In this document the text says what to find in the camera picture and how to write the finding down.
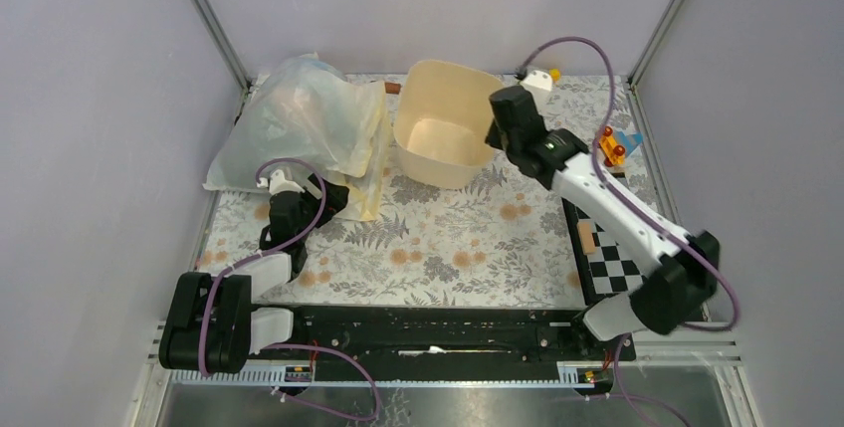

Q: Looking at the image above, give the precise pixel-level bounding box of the beige plastic trash bin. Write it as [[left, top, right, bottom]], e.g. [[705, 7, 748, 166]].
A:
[[393, 60, 504, 189]]

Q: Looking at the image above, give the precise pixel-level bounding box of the translucent white yellow trash bag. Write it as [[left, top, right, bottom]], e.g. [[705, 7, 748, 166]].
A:
[[203, 53, 391, 221]]

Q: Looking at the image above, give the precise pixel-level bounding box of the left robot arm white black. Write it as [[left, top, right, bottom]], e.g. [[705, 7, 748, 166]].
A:
[[158, 175, 349, 374]]

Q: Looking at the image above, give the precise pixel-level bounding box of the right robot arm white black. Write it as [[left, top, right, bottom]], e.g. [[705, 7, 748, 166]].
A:
[[486, 86, 720, 359]]

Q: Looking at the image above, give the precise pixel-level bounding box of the yellow toy block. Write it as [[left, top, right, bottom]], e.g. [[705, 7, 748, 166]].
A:
[[548, 69, 561, 83]]

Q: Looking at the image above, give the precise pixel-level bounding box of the orange red toy car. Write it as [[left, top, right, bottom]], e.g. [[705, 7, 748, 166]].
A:
[[598, 125, 626, 167]]

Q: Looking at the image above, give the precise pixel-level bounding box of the blue triangle toy piece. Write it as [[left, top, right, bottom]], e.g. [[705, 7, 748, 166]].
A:
[[616, 130, 644, 156]]

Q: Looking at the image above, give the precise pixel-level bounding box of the floral patterned table mat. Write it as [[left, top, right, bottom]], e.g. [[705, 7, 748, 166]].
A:
[[189, 73, 687, 312]]

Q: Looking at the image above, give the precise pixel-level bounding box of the brown cylinder toy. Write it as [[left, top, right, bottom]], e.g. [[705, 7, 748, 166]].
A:
[[384, 82, 402, 95]]

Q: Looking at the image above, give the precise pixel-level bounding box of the small tan wooden block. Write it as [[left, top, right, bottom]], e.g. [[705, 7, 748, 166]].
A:
[[577, 220, 597, 255]]

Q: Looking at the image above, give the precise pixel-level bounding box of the black white checkerboard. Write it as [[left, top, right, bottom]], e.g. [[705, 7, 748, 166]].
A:
[[562, 199, 645, 305]]

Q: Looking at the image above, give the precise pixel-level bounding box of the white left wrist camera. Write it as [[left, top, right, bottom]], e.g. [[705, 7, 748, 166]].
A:
[[257, 168, 322, 200]]

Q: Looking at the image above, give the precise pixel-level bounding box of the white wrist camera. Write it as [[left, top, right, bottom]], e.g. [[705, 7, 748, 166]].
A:
[[519, 69, 554, 106], [257, 168, 322, 200]]

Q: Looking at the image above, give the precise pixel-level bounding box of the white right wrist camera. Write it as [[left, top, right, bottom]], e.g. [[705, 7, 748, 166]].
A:
[[519, 69, 554, 106]]

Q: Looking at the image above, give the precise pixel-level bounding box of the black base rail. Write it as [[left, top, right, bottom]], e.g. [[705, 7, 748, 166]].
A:
[[237, 305, 636, 383]]

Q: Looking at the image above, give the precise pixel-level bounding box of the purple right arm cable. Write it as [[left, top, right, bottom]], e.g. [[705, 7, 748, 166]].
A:
[[516, 36, 741, 427]]

